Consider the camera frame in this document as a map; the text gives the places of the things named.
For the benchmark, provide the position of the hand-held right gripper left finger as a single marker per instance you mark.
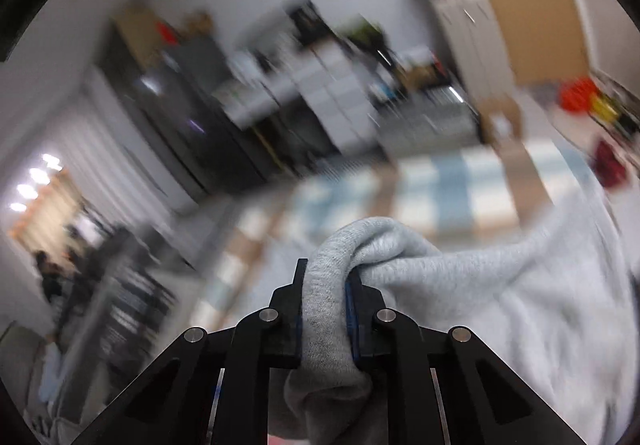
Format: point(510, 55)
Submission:
point(290, 325)

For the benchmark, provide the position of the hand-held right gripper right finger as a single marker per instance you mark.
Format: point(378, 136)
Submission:
point(357, 320)

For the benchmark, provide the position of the grey printed hoodie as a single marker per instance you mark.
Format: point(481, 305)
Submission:
point(450, 285)

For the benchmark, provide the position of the checked bed sheet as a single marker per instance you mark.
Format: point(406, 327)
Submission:
point(435, 185)

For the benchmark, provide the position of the silver suitcase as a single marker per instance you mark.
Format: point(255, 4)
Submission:
point(425, 120)

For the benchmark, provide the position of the grey desk with drawers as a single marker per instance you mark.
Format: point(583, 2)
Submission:
point(330, 90)

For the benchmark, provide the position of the white curtain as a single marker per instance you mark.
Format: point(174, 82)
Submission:
point(125, 150)

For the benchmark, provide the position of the dark fridge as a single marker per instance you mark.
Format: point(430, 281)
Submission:
point(200, 90)

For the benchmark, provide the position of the black box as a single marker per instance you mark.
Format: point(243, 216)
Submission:
point(307, 22)

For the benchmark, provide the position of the white cabinet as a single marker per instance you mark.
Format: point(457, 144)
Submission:
point(470, 35)

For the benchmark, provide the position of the red bag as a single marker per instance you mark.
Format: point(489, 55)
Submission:
point(577, 95)

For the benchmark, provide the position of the small open cardboard box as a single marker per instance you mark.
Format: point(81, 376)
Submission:
point(197, 22)

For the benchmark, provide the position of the flat cardboard box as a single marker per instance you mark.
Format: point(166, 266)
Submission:
point(137, 32)

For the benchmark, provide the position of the wooden door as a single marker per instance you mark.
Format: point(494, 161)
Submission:
point(540, 15)

